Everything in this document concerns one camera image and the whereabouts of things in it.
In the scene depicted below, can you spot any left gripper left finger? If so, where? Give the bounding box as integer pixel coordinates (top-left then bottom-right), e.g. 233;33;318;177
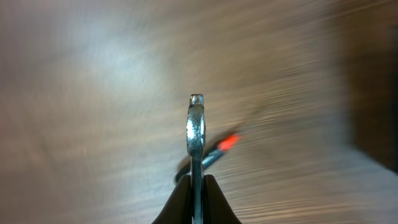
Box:
152;175;192;224

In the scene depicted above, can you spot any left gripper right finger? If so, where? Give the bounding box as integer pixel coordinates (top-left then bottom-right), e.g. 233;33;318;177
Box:
203;174;241;224

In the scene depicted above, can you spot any black red handled screwdriver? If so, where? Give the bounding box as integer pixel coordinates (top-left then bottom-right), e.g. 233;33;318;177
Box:
174;131;239;183

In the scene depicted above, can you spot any silver metal wrench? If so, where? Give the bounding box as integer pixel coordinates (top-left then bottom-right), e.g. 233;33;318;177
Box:
186;94;206;224

